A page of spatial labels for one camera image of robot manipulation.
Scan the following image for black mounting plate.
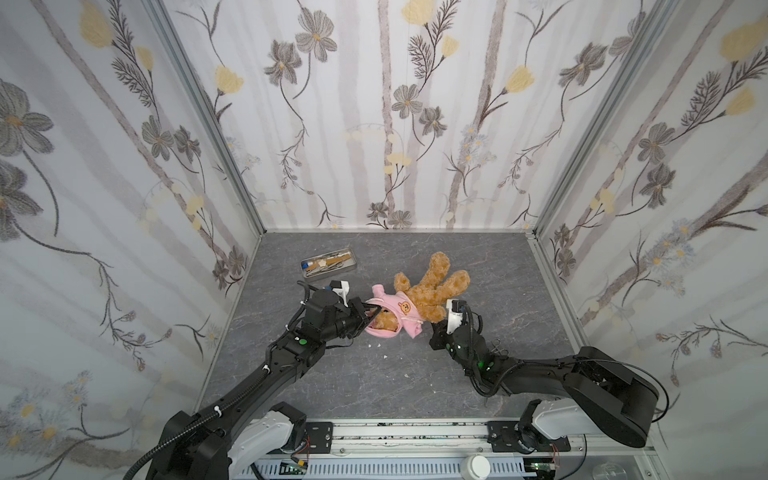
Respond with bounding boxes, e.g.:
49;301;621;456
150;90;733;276
486;421;571;455
284;422;334;455

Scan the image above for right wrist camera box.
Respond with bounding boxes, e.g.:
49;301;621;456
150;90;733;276
446;299;468;335

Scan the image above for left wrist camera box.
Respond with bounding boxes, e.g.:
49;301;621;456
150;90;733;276
329;280;350;306

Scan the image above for brown teddy bear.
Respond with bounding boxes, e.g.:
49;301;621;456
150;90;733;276
394;252;471;325

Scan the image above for pink fleece bear hoodie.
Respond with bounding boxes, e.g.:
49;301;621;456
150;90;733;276
365;284;424;338

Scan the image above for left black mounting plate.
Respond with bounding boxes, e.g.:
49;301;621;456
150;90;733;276
284;422;334;455

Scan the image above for white round cap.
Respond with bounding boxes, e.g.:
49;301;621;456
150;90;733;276
459;454;491;480

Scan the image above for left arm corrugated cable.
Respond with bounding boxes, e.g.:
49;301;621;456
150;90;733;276
121;389;265;480

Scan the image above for clear plastic tool box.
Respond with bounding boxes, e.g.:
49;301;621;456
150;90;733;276
300;248;357;281

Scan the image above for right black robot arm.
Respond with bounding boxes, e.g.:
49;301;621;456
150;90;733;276
430;307;659;454

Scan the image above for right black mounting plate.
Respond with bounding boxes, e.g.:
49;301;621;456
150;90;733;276
486;421;571;455

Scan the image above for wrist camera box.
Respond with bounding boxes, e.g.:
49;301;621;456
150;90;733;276
329;280;350;306
446;299;468;335

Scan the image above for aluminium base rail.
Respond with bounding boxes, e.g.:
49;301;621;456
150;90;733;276
229;418;670;479

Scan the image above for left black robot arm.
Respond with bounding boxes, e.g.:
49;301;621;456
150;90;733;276
125;282;381;479

